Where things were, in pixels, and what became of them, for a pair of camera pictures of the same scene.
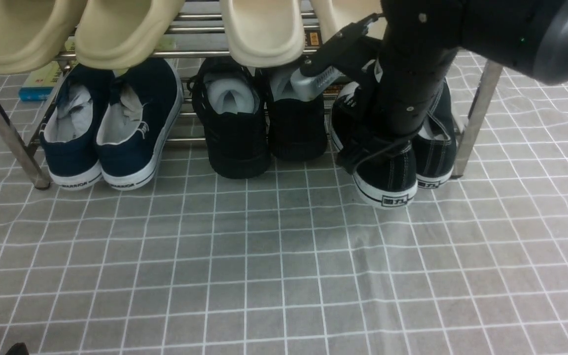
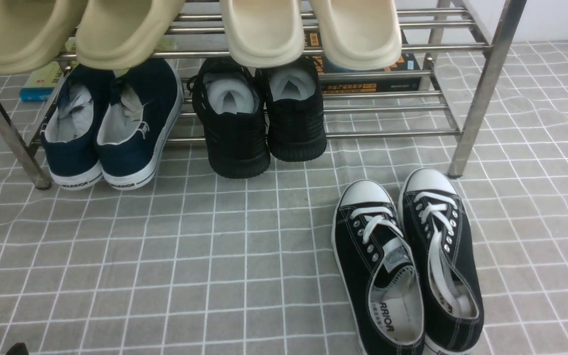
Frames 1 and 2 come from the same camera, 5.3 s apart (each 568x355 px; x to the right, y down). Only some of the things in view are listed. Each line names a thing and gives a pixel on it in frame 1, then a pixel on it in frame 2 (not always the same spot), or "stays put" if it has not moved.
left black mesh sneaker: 232,104 stays put
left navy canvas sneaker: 69,129 stays put
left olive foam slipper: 18,36 stays put
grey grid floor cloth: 504,261 stays put
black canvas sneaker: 435,150 → 435,219
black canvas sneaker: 383,165 → 377,271
